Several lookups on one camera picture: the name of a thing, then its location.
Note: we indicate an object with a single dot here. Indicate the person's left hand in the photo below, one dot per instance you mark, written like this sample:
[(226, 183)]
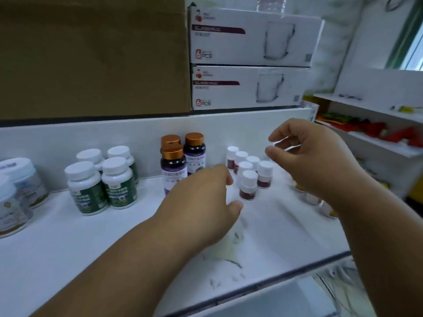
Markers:
[(195, 211)]

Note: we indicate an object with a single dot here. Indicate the person's right hand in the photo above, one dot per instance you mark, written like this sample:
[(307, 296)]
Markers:
[(320, 161)]

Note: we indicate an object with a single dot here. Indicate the person's right thumb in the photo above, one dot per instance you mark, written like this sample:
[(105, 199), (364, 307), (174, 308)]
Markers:
[(279, 156)]

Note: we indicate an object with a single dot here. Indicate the person's left thumb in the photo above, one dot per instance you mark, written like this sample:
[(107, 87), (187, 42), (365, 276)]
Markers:
[(233, 209)]

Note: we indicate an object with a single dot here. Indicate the person's right forearm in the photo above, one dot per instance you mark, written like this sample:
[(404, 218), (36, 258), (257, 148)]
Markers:
[(383, 247)]

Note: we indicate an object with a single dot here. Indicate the person's left forearm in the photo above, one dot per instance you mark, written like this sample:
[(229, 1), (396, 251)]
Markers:
[(125, 270)]

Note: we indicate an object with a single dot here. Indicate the cluster of small red vials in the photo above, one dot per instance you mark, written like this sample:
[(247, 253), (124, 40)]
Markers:
[(248, 181)]

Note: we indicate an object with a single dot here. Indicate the purple bottle with copper cap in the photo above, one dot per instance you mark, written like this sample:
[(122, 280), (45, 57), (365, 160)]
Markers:
[(170, 140), (194, 151), (173, 168)]

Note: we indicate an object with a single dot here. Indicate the white glassware carton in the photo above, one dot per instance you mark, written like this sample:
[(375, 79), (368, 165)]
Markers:
[(244, 87), (251, 39)]

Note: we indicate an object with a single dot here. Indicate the pile of red green goods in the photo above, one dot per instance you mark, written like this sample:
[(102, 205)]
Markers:
[(370, 128)]

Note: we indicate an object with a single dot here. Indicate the white bottle with green label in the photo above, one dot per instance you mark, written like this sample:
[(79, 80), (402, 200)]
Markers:
[(124, 153), (91, 156), (86, 189), (119, 184)]

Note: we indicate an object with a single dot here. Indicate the white side shelf unit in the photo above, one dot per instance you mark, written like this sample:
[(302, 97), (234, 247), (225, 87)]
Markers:
[(380, 89)]

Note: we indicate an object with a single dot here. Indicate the clear plastic water bottle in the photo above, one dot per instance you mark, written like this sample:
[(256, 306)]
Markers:
[(271, 3)]

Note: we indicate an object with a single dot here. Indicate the large brown cardboard box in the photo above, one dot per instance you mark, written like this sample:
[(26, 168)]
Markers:
[(92, 56)]

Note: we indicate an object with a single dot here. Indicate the wide white-lidded jar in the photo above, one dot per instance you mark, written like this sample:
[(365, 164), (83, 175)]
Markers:
[(11, 211), (24, 181)]

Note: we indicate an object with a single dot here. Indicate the green window frame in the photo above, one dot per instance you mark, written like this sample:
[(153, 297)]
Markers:
[(401, 39)]

